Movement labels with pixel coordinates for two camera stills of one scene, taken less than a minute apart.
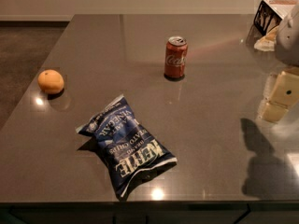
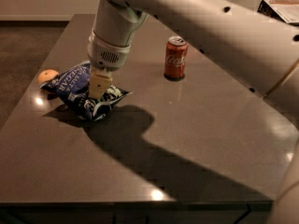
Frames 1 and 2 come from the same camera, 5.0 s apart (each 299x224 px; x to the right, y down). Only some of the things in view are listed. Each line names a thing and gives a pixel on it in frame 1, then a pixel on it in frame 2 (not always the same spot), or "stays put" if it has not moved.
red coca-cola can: [175, 59] stays put
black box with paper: [268, 13] stays put
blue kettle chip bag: [131, 152] -> [72, 88]
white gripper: [288, 40] -> [107, 56]
